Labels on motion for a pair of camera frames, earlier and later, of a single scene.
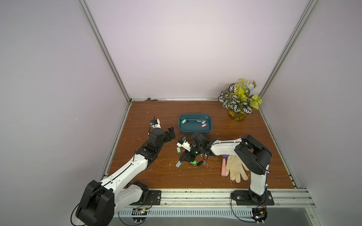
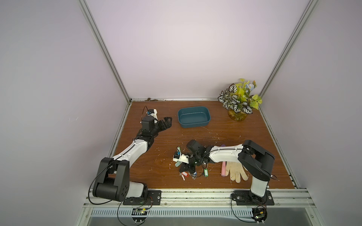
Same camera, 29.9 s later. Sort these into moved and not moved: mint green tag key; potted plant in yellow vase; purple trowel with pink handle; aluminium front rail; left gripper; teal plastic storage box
Moved: teal plastic storage box; left gripper
Not moved: mint green tag key; purple trowel with pink handle; potted plant in yellow vase; aluminium front rail
